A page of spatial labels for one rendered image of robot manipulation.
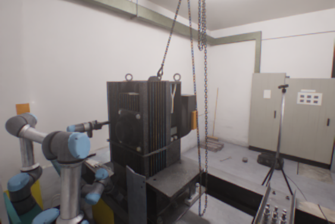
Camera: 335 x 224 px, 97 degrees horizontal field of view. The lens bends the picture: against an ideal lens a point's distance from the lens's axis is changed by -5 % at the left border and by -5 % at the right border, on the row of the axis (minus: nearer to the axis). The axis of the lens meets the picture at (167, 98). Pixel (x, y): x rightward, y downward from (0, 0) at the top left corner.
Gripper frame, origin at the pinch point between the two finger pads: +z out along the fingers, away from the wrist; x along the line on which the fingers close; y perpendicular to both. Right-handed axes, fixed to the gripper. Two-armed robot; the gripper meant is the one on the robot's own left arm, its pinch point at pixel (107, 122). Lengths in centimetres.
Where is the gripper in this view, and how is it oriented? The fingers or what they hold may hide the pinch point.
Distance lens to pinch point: 148.8
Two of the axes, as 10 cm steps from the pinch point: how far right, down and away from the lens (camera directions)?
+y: 0.0, -9.9, -1.2
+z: 6.6, -0.9, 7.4
